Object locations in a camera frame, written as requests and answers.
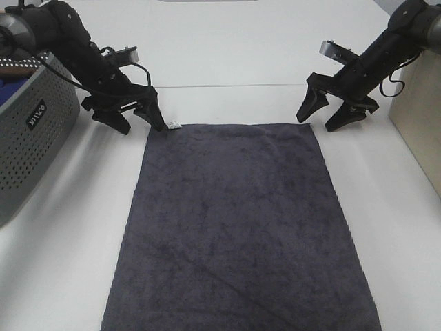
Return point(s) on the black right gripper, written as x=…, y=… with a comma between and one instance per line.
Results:
x=352, y=84

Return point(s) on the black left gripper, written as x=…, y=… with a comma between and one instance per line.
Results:
x=115, y=94

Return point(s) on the dark grey towel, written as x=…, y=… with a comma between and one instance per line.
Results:
x=237, y=227

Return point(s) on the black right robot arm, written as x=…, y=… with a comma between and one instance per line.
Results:
x=413, y=27

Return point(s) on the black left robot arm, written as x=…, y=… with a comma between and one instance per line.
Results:
x=55, y=26

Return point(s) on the beige fabric storage bin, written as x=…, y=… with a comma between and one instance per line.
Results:
x=415, y=112

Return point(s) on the grey perforated plastic basket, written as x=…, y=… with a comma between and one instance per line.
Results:
x=35, y=122

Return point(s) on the blue cloth in basket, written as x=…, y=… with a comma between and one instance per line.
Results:
x=10, y=88

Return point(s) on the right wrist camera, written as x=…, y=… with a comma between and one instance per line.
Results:
x=337, y=53

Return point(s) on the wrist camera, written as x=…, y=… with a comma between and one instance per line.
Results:
x=337, y=53
x=123, y=57

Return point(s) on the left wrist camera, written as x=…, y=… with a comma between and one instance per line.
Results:
x=123, y=57

